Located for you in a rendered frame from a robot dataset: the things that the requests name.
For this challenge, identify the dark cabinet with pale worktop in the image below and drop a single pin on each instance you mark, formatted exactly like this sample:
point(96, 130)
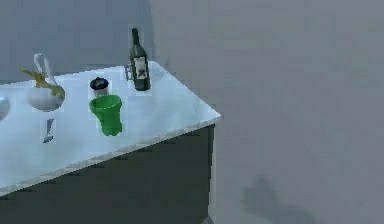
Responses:
point(140, 156)

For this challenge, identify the dark green wine bottle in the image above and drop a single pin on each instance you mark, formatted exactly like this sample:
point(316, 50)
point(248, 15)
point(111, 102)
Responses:
point(139, 66)

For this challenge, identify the small grey metal object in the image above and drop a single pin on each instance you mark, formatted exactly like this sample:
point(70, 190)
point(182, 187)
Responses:
point(127, 71)

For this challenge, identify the green plastic cup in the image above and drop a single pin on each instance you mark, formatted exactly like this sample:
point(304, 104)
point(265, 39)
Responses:
point(108, 113)

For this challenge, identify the black-lidded small shaker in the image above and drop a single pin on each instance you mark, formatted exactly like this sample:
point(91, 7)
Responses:
point(99, 86)

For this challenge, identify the grey small utensil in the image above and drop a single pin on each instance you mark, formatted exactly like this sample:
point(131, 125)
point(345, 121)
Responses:
point(49, 131)

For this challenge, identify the white round flower vase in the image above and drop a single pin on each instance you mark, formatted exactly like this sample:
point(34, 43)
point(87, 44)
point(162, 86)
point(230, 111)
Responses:
point(45, 95)

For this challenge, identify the grey round bowl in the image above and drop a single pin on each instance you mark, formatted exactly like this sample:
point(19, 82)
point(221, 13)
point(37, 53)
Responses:
point(2, 107)

